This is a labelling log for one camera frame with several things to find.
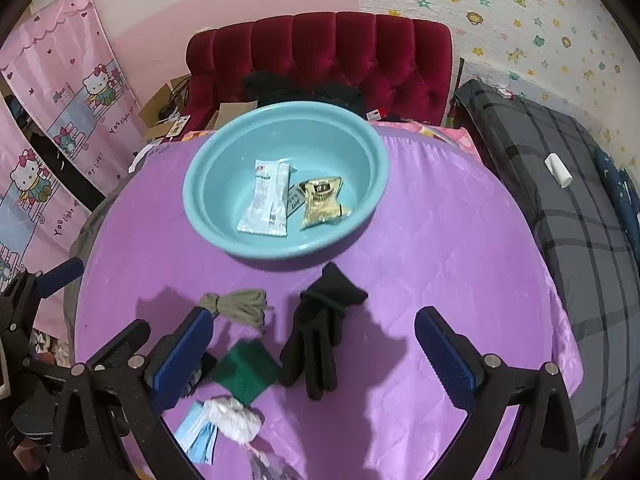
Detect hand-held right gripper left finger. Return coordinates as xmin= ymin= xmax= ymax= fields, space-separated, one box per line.
xmin=47 ymin=306 xmax=215 ymax=480

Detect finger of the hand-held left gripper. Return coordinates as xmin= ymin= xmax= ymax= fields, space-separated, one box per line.
xmin=87 ymin=320 xmax=152 ymax=367
xmin=10 ymin=258 xmax=84 ymax=311

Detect clear plastic bag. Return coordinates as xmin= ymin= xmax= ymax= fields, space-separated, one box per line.
xmin=249 ymin=452 xmax=293 ymax=480

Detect white plastic bag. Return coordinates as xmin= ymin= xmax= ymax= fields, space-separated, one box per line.
xmin=204 ymin=396 xmax=264 ymax=445

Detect open cardboard box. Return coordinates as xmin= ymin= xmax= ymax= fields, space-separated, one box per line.
xmin=137 ymin=75 xmax=193 ymax=141

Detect black glove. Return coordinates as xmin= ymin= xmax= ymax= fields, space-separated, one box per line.
xmin=279 ymin=262 xmax=370 ymax=401

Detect blue face mask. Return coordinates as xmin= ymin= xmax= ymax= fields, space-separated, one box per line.
xmin=172 ymin=402 xmax=221 ymax=465

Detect flat cardboard box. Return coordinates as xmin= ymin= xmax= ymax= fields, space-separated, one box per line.
xmin=205 ymin=101 xmax=259 ymax=131

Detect dark blue star pillow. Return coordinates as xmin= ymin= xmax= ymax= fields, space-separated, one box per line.
xmin=594 ymin=146 xmax=640 ymax=261

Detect white small box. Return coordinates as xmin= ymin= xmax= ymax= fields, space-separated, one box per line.
xmin=544 ymin=152 xmax=574 ymax=189

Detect pink printed sheet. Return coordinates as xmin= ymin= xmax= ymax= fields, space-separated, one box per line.
xmin=182 ymin=119 xmax=476 ymax=147

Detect grey plaid bedding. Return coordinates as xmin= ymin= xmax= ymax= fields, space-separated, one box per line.
xmin=452 ymin=79 xmax=640 ymax=466

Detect gold snack packet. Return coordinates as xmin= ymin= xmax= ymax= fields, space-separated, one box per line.
xmin=295 ymin=176 xmax=353 ymax=231

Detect white wet wipe packet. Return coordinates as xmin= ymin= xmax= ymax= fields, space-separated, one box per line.
xmin=236 ymin=160 xmax=291 ymax=237

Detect green scouring pad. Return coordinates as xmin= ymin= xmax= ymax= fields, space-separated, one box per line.
xmin=207 ymin=340 xmax=281 ymax=406

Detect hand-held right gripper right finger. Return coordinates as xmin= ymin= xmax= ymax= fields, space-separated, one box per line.
xmin=414 ymin=306 xmax=583 ymax=480

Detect pink cartoon curtain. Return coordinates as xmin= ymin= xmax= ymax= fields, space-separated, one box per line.
xmin=0 ymin=0 xmax=146 ymax=341

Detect black clothes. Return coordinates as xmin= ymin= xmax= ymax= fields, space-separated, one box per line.
xmin=242 ymin=71 xmax=371 ymax=117

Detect red tufted headboard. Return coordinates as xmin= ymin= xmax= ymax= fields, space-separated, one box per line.
xmin=177 ymin=11 xmax=453 ymax=128

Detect light blue plastic basin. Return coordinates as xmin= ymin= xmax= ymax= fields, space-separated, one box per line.
xmin=182 ymin=101 xmax=391 ymax=261

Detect olive shoelace bundle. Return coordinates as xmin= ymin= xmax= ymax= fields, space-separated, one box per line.
xmin=199 ymin=288 xmax=275 ymax=334

